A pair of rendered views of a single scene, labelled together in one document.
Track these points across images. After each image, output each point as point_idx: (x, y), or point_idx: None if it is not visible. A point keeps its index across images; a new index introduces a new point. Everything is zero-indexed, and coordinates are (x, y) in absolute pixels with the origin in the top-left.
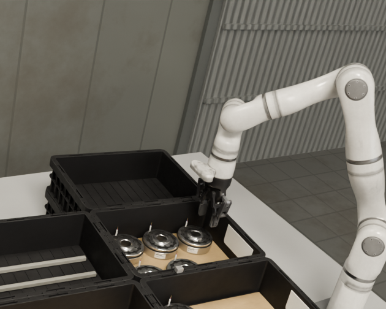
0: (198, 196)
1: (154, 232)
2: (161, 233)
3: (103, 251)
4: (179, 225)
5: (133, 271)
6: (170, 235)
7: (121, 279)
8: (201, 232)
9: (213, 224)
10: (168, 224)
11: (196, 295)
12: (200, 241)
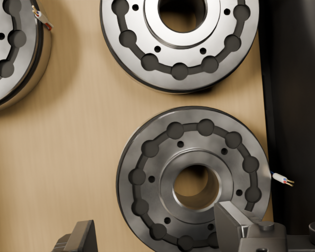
0: (312, 231)
1: (244, 8)
2: (226, 30)
3: None
4: (289, 156)
5: None
6: (210, 68)
7: None
8: (205, 222)
9: (60, 240)
10: (290, 95)
11: None
12: (143, 185)
